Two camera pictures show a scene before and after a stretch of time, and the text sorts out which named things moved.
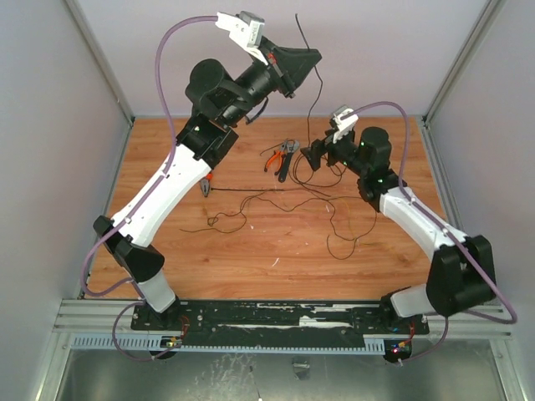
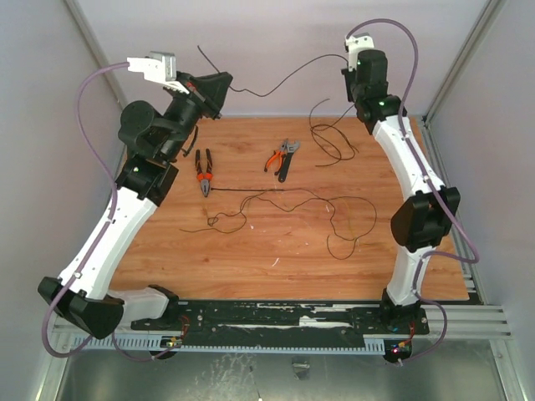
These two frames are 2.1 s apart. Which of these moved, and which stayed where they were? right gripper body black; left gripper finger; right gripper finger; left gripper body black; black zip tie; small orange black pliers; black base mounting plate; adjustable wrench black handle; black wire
Moved: left gripper body black; black wire; right gripper body black; right gripper finger; left gripper finger
Stayed: black zip tie; adjustable wrench black handle; black base mounting plate; small orange black pliers
